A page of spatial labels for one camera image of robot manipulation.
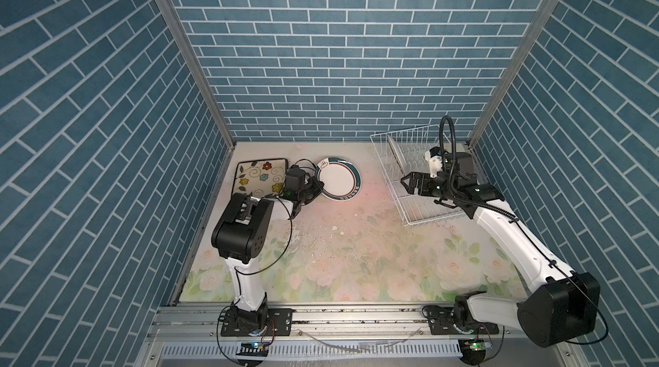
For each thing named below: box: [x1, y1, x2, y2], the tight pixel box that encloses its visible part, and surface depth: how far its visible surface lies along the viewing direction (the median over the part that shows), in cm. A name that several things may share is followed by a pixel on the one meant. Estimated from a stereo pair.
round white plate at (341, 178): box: [315, 156, 363, 202], surface depth 105 cm
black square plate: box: [231, 157, 289, 199], surface depth 107 cm
